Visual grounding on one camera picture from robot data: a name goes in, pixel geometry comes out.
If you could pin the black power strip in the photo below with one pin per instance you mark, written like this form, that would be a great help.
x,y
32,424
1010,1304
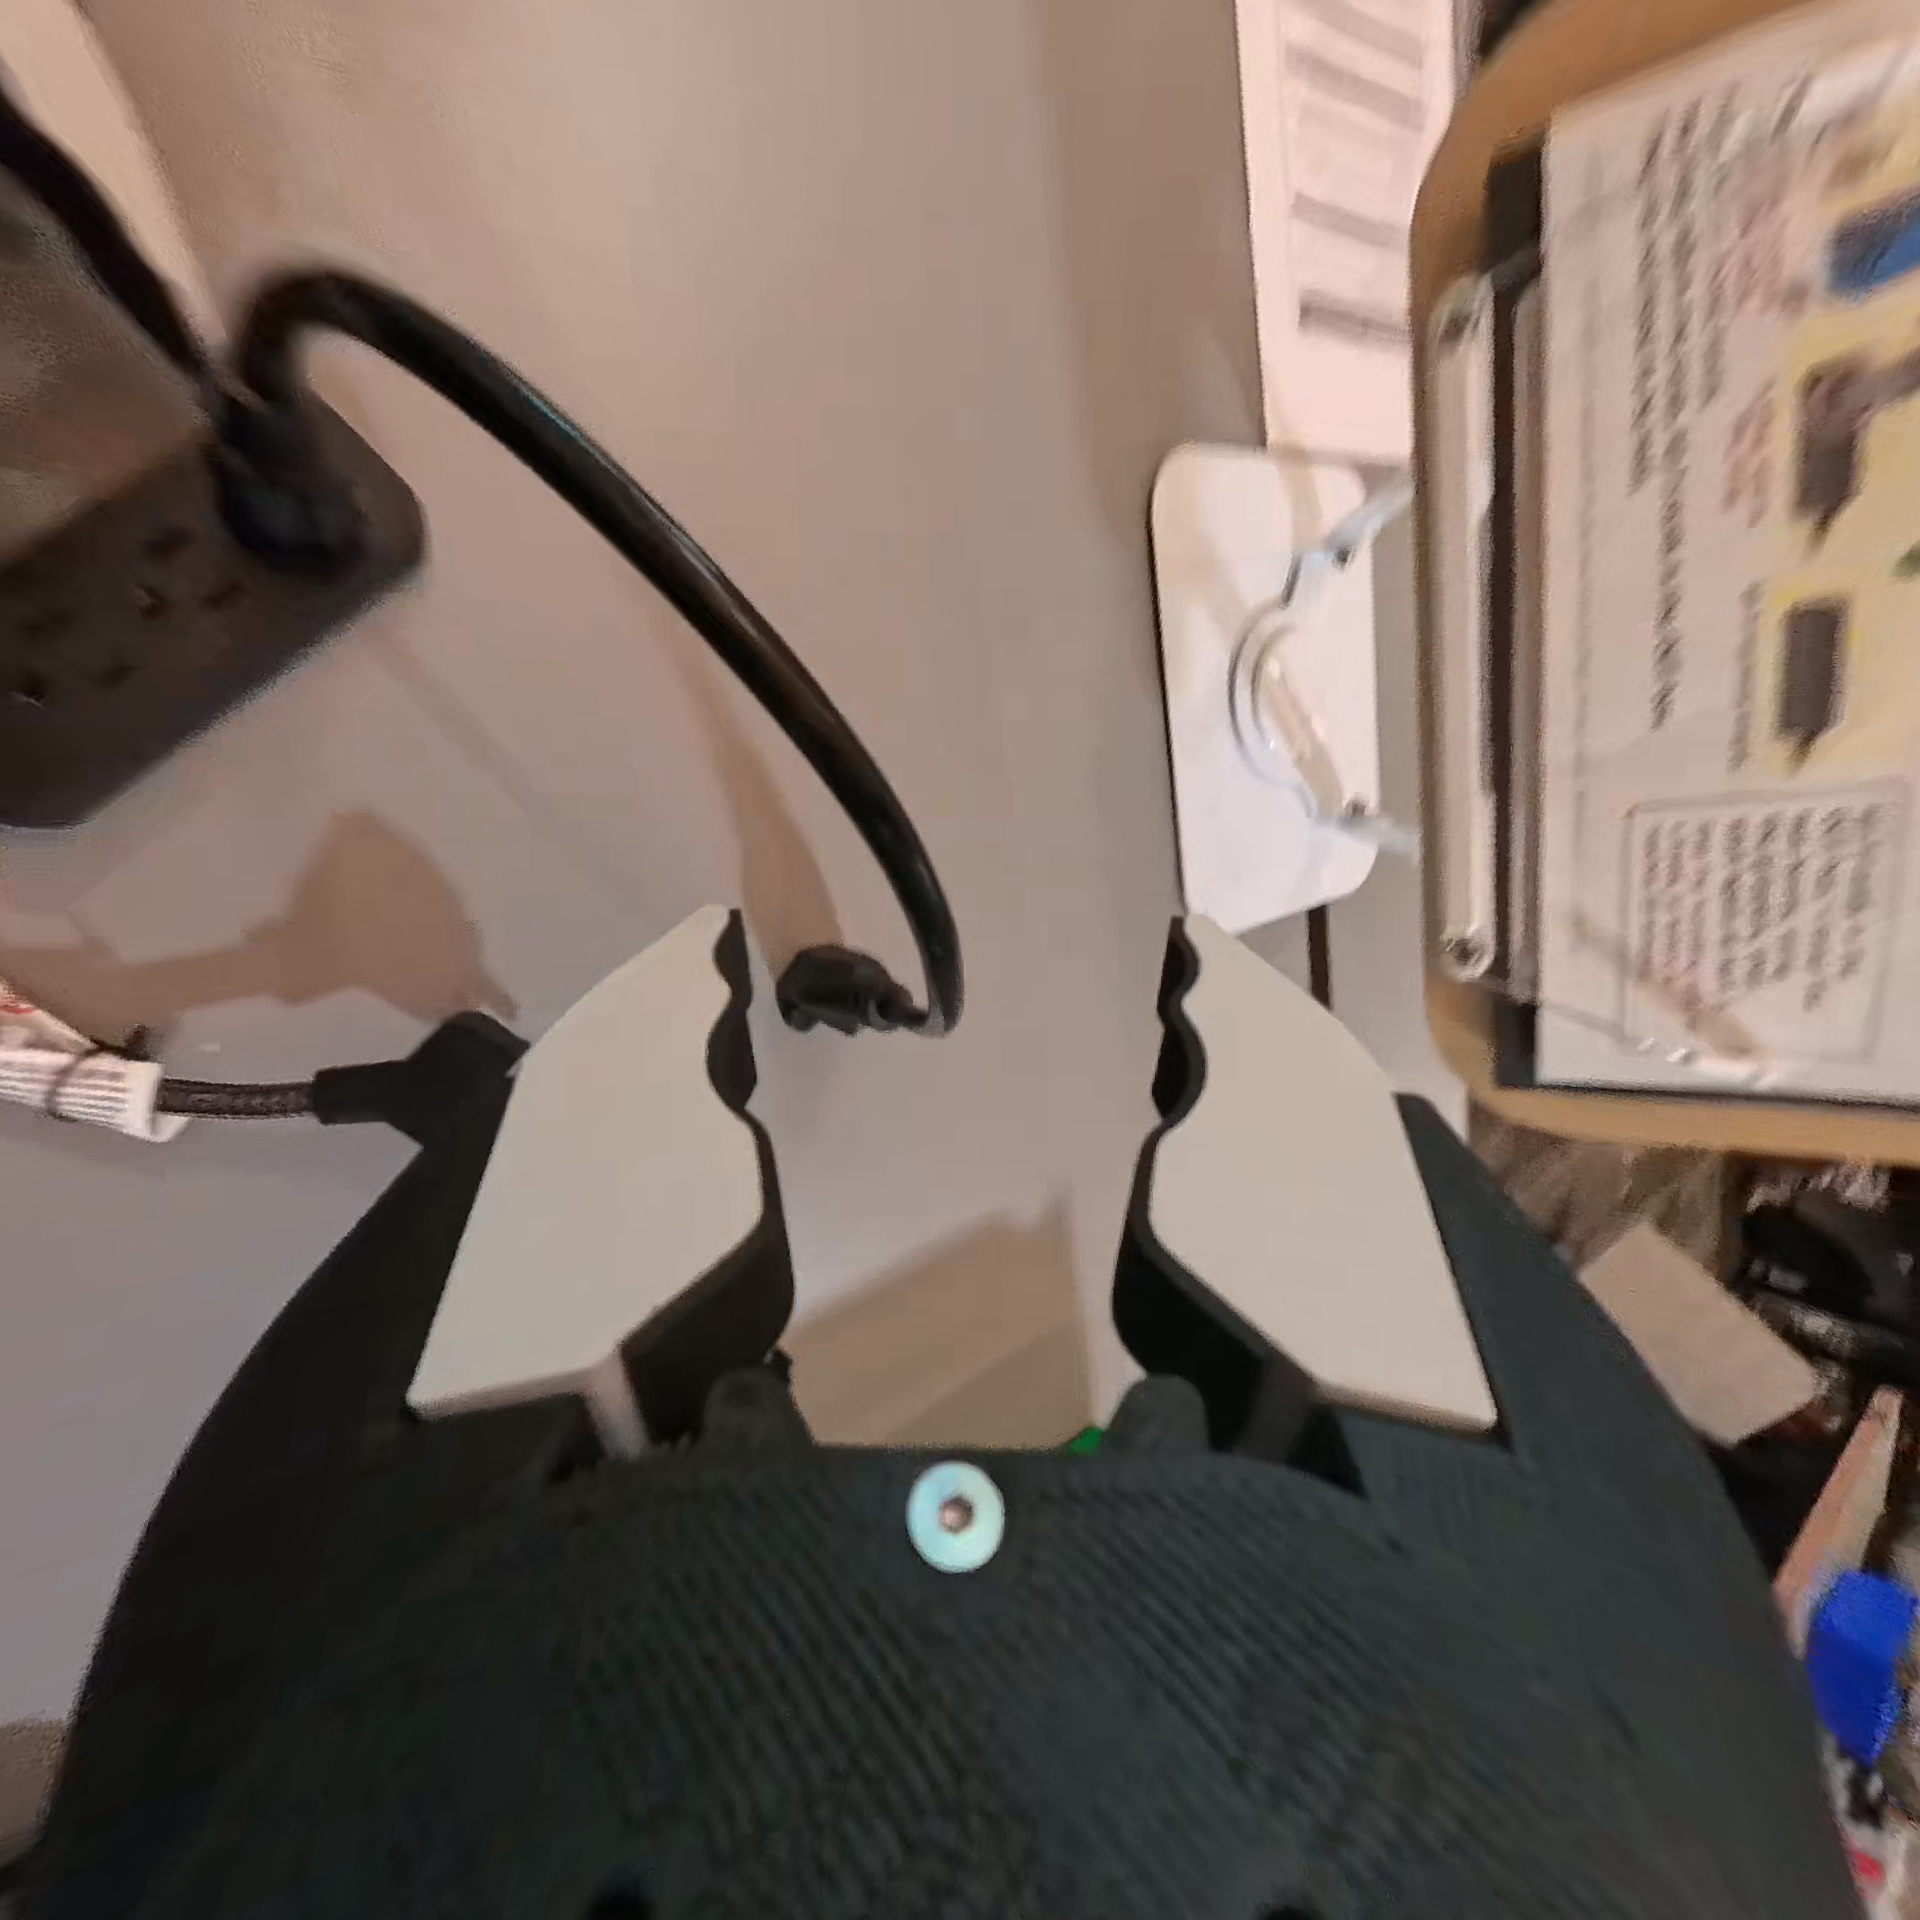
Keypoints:
x,y
133,658

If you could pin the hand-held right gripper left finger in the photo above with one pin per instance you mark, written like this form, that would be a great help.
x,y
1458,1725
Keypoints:
x,y
613,1202

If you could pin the grey desk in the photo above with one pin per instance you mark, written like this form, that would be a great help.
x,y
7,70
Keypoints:
x,y
901,451

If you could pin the white paper sheet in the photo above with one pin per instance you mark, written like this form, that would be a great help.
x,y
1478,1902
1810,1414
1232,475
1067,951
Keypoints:
x,y
1348,180

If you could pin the wooden document stand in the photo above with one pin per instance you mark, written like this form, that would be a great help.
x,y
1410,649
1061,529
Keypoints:
x,y
1260,782

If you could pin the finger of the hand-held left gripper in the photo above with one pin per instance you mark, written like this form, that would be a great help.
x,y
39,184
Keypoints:
x,y
74,376

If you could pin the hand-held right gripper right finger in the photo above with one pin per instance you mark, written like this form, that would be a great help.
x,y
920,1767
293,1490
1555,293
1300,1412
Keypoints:
x,y
1305,1202

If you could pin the printed instruction sheet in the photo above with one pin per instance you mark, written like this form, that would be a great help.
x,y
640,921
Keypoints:
x,y
1724,599

